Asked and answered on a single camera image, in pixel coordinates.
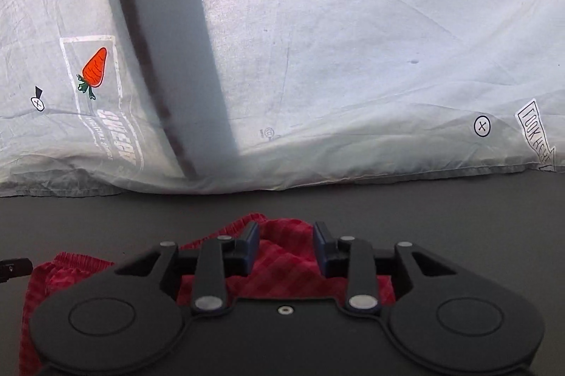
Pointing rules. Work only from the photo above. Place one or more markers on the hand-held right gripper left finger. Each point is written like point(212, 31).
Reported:
point(253, 248)

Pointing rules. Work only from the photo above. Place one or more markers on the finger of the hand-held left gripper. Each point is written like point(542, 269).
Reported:
point(15, 268)

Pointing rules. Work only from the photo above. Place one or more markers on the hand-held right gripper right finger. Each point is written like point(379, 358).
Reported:
point(319, 248)

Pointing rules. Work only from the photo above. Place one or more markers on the red checked shorts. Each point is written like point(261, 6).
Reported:
point(287, 265)

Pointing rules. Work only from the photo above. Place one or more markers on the white printed bed sheet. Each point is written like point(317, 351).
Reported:
point(335, 62)

